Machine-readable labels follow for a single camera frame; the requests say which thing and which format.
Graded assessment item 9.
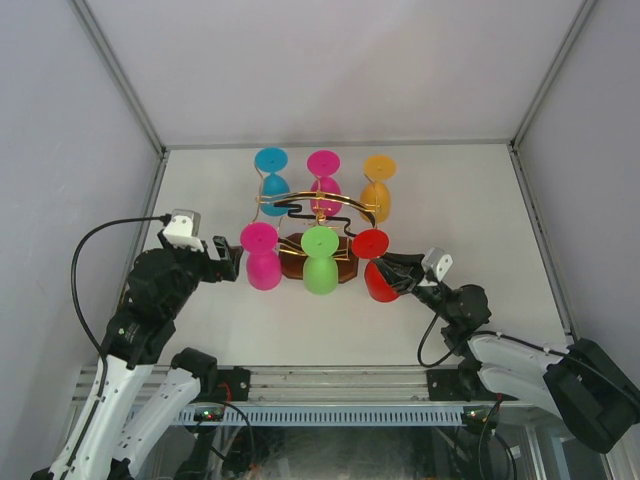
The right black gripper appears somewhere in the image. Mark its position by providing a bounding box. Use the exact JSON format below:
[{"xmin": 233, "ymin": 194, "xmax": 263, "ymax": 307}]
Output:
[{"xmin": 368, "ymin": 249, "xmax": 455, "ymax": 324}]

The red plastic wine glass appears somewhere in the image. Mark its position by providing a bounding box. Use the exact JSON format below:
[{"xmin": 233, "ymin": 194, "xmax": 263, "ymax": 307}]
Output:
[{"xmin": 351, "ymin": 228, "xmax": 399, "ymax": 303}]

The pink plastic wine glass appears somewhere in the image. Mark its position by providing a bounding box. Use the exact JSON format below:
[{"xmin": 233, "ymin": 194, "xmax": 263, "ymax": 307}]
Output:
[
  {"xmin": 240, "ymin": 222, "xmax": 282, "ymax": 291},
  {"xmin": 307, "ymin": 150, "xmax": 342, "ymax": 216}
]

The gold wire wine glass rack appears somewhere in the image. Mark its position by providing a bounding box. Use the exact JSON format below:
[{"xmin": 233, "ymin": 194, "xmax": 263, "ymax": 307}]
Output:
[{"xmin": 249, "ymin": 164, "xmax": 391, "ymax": 286}]

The green plastic wine glass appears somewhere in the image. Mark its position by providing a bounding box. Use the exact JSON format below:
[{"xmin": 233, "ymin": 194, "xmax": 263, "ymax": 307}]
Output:
[{"xmin": 301, "ymin": 226, "xmax": 339, "ymax": 295}]

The orange plastic wine glass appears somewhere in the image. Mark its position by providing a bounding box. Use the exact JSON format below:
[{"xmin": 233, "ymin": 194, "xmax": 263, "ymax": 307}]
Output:
[{"xmin": 359, "ymin": 154, "xmax": 396, "ymax": 223}]

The blue plastic wine glass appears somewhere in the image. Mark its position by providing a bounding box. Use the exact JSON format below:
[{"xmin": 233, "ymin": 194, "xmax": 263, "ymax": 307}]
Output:
[{"xmin": 254, "ymin": 147, "xmax": 290, "ymax": 217}]

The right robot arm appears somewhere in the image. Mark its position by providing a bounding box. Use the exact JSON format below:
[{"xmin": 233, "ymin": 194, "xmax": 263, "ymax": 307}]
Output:
[{"xmin": 373, "ymin": 248, "xmax": 639, "ymax": 453}]

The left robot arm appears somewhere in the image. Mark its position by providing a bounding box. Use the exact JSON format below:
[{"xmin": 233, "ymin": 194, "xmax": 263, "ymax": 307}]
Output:
[{"xmin": 32, "ymin": 236, "xmax": 244, "ymax": 479}]

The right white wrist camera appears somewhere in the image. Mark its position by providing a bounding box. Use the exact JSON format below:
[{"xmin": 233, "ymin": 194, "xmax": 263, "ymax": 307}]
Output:
[{"xmin": 418, "ymin": 247, "xmax": 453, "ymax": 287}]

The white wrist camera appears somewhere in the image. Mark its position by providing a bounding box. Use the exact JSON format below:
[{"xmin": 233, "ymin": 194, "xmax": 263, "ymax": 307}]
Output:
[
  {"xmin": 161, "ymin": 209, "xmax": 205, "ymax": 252},
  {"xmin": 418, "ymin": 247, "xmax": 453, "ymax": 287}
]

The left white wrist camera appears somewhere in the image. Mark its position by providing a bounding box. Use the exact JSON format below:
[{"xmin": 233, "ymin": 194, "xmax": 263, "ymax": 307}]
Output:
[{"xmin": 161, "ymin": 209, "xmax": 205, "ymax": 252}]

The right black camera cable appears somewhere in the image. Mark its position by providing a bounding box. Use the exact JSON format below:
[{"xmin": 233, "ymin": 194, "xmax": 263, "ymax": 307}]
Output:
[{"xmin": 416, "ymin": 312, "xmax": 640, "ymax": 416}]

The black camera cable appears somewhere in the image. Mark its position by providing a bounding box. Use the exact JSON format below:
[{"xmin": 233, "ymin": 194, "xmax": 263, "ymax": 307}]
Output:
[
  {"xmin": 416, "ymin": 312, "xmax": 640, "ymax": 416},
  {"xmin": 70, "ymin": 213, "xmax": 174, "ymax": 480}
]

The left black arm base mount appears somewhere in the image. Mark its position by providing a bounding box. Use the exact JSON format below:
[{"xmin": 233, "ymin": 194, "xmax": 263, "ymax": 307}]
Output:
[{"xmin": 214, "ymin": 367, "xmax": 251, "ymax": 402}]

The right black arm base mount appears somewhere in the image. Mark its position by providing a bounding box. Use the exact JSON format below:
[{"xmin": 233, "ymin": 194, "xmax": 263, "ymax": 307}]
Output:
[{"xmin": 426, "ymin": 368, "xmax": 466, "ymax": 402}]

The grey slotted cable duct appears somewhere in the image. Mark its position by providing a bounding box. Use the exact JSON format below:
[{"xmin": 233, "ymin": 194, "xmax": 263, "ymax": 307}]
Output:
[{"xmin": 174, "ymin": 405, "xmax": 464, "ymax": 427}]

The left black camera cable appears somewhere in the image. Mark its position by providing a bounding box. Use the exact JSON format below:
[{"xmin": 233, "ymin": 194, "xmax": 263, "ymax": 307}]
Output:
[{"xmin": 70, "ymin": 213, "xmax": 174, "ymax": 480}]

